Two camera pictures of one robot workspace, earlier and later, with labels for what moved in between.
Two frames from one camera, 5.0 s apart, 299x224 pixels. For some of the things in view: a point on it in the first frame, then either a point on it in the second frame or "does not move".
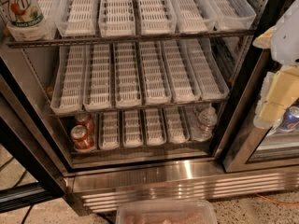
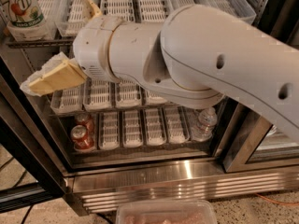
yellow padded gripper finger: (279, 91) to (60, 73)
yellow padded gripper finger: (263, 41) to (91, 9)
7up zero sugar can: (22, 13) does not move
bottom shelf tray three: (133, 133) does not move
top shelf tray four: (157, 16) does not move
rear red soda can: (86, 120) does not move
